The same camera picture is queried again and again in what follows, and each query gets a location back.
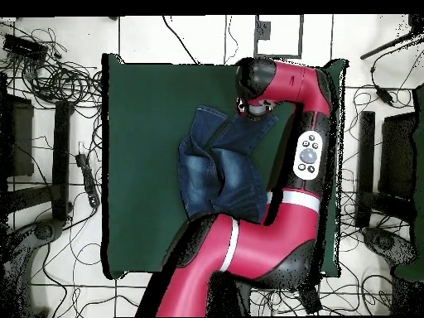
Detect black cable tangle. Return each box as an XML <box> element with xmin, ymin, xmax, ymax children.
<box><xmin>0</xmin><ymin>27</ymin><xmax>104</xmax><ymax>110</ymax></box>

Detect grey floor plate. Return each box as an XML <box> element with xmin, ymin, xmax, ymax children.
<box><xmin>254</xmin><ymin>20</ymin><xmax>272</xmax><ymax>41</ymax></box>

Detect black tripod leg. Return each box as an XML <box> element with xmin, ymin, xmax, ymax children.
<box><xmin>359</xmin><ymin>14</ymin><xmax>424</xmax><ymax>61</ymax></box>

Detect black slanted crossbar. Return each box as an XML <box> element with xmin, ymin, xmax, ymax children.
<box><xmin>6</xmin><ymin>184</ymin><xmax>55</xmax><ymax>213</ymax></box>

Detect dark green table cloth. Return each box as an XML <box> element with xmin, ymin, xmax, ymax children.
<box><xmin>100</xmin><ymin>52</ymin><xmax>349</xmax><ymax>281</ymax></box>

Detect dark flat panel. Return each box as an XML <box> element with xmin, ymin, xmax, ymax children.
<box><xmin>0</xmin><ymin>94</ymin><xmax>35</xmax><ymax>178</ymax></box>
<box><xmin>378</xmin><ymin>112</ymin><xmax>419</xmax><ymax>201</ymax></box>

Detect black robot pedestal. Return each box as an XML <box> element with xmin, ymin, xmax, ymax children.
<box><xmin>205</xmin><ymin>271</ymin><xmax>253</xmax><ymax>317</ymax></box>

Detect blue denim jeans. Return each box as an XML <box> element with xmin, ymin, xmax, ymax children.
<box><xmin>176</xmin><ymin>104</ymin><xmax>279</xmax><ymax>224</ymax></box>

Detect black box device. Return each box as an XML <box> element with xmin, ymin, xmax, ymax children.
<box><xmin>2</xmin><ymin>33</ymin><xmax>50</xmax><ymax>61</ymax></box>

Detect black power strip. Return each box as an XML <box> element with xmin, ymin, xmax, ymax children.
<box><xmin>75</xmin><ymin>152</ymin><xmax>101</xmax><ymax>210</ymax></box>

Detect black upright bar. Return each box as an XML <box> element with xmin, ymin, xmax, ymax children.
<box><xmin>358</xmin><ymin>110</ymin><xmax>377</xmax><ymax>229</ymax></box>
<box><xmin>51</xmin><ymin>100</ymin><xmax>73</xmax><ymax>222</ymax></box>

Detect green cloth sheet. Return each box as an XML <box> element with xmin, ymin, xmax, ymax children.
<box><xmin>393</xmin><ymin>85</ymin><xmax>424</xmax><ymax>282</ymax></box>

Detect black power adapter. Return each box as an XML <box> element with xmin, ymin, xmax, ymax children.
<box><xmin>374</xmin><ymin>84</ymin><xmax>396</xmax><ymax>108</ymax></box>

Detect black floor cable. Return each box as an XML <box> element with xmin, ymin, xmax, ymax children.
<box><xmin>161</xmin><ymin>15</ymin><xmax>200</xmax><ymax>65</ymax></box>

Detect grey rectangular floor frame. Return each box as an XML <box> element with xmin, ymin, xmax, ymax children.
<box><xmin>253</xmin><ymin>14</ymin><xmax>305</xmax><ymax>60</ymax></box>

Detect black stand base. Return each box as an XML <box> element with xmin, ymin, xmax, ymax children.
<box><xmin>0</xmin><ymin>218</ymin><xmax>65</xmax><ymax>317</ymax></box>
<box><xmin>362</xmin><ymin>226</ymin><xmax>418</xmax><ymax>266</ymax></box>

